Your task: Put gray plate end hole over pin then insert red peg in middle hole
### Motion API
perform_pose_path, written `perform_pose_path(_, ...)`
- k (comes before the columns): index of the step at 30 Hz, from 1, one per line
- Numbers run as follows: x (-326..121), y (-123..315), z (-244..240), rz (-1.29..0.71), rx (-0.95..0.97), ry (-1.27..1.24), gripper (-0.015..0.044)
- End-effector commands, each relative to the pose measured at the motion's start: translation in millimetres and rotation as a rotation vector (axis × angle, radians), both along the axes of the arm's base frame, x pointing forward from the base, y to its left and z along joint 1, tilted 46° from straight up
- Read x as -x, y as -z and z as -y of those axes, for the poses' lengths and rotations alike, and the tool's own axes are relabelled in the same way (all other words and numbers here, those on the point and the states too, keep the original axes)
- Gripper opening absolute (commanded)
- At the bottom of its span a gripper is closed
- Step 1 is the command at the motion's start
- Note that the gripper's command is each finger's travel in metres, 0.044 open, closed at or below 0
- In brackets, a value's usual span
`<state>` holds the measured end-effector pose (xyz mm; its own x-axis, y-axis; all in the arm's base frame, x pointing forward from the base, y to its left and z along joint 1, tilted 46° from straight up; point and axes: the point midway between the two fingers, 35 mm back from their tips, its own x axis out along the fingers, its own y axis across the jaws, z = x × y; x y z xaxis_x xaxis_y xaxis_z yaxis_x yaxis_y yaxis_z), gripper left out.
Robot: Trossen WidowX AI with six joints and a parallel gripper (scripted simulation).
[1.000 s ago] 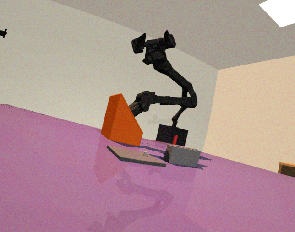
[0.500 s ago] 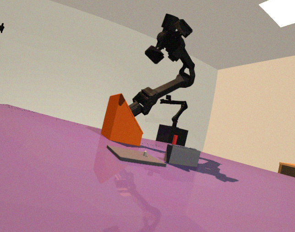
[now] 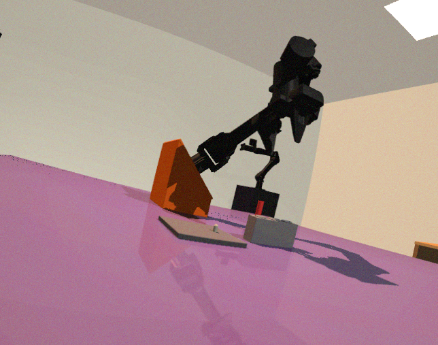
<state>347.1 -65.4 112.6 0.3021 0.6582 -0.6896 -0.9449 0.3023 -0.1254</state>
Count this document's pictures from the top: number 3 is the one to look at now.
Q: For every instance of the red peg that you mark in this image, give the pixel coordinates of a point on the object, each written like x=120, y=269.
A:
x=259, y=207

